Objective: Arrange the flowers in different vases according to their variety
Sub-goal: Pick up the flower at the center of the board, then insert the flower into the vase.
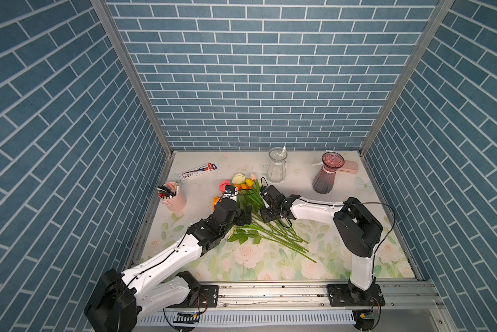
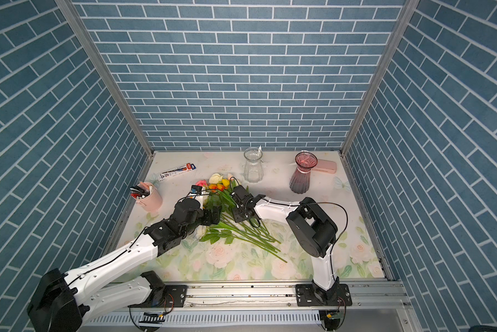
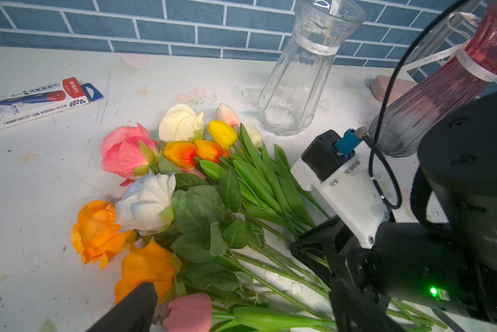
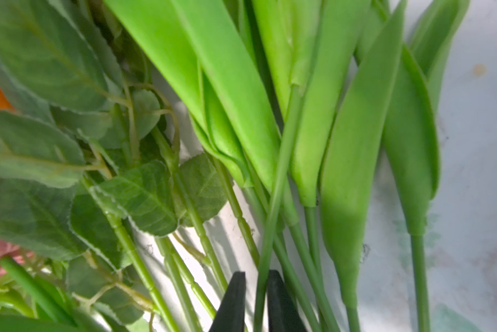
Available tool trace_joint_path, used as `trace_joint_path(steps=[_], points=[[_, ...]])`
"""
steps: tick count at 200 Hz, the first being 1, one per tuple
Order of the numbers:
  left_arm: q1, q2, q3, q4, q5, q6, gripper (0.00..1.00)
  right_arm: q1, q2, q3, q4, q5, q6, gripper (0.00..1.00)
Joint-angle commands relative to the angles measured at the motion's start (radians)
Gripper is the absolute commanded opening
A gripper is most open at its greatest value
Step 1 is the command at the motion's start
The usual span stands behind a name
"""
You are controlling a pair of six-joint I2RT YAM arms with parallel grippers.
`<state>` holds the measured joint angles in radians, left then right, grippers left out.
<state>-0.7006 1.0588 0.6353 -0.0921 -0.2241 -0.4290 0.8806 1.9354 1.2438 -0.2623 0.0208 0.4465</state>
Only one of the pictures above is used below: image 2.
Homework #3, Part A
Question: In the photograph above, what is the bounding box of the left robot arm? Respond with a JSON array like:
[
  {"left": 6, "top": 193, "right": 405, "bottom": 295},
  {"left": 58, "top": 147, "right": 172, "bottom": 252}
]
[{"left": 27, "top": 198, "right": 222, "bottom": 331}]

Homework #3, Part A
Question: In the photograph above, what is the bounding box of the clear glass vase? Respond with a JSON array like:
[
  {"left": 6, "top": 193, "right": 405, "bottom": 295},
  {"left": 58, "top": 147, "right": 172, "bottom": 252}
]
[{"left": 244, "top": 147, "right": 264, "bottom": 183}]

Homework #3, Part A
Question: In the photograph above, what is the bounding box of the orange tulip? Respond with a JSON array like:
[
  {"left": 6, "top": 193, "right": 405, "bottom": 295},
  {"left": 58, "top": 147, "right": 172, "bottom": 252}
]
[{"left": 206, "top": 184, "right": 237, "bottom": 217}]

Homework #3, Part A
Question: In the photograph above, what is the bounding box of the pink pen holder cup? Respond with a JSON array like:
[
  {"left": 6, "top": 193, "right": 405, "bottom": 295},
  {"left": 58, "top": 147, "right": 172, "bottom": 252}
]
[{"left": 130, "top": 182, "right": 163, "bottom": 216}]

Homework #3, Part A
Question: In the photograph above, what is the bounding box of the pink case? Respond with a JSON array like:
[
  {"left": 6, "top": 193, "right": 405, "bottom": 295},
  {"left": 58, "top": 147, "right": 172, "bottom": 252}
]
[{"left": 313, "top": 159, "right": 337, "bottom": 174}]

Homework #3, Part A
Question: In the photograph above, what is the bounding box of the cream rose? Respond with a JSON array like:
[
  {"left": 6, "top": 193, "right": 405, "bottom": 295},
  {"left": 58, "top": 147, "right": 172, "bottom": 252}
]
[{"left": 208, "top": 173, "right": 224, "bottom": 185}]

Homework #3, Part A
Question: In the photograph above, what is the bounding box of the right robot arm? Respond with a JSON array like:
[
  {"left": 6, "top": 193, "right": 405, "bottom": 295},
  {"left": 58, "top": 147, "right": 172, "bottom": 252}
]
[{"left": 231, "top": 185, "right": 338, "bottom": 293}]

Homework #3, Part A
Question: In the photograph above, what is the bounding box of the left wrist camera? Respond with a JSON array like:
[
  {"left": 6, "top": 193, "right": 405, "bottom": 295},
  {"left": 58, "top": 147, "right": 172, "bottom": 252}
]
[{"left": 189, "top": 185, "right": 203, "bottom": 196}]

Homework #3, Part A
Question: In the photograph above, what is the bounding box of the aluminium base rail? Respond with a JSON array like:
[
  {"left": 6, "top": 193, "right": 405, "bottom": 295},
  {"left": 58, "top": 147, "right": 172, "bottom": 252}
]
[{"left": 82, "top": 279, "right": 420, "bottom": 331}]

